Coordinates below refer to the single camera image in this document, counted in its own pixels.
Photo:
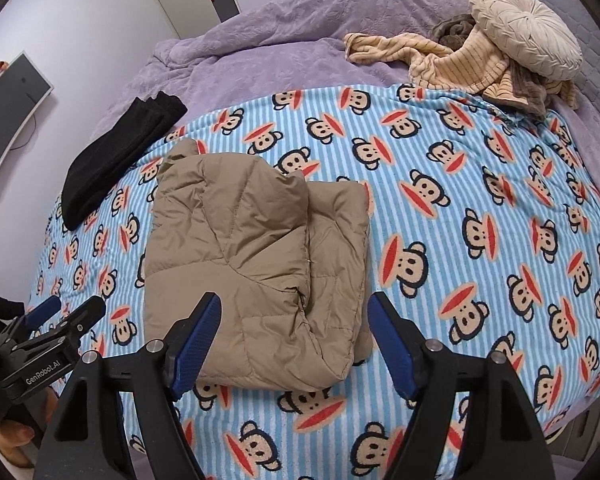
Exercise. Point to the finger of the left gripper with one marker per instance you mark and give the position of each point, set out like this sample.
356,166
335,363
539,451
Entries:
25,325
72,328

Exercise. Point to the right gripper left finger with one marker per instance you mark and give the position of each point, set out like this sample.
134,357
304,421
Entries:
86,437

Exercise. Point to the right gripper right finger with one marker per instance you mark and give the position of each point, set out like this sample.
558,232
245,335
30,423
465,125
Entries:
502,437

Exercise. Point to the tan puffer jacket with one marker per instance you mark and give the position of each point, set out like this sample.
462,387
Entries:
288,258

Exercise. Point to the person's hand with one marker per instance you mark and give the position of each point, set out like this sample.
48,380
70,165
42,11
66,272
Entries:
13,437

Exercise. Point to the folded black garment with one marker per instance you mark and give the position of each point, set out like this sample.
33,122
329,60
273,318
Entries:
103,163

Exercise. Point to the purple quilted duvet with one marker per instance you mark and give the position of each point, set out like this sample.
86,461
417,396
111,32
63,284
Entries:
297,44

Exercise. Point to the beige striped fleece garment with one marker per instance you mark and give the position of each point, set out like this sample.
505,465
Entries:
477,67

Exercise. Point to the cream round pleated cushion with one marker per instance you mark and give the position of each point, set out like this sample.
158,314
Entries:
531,34

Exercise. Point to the wall mounted curved monitor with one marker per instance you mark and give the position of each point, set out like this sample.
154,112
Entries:
23,88

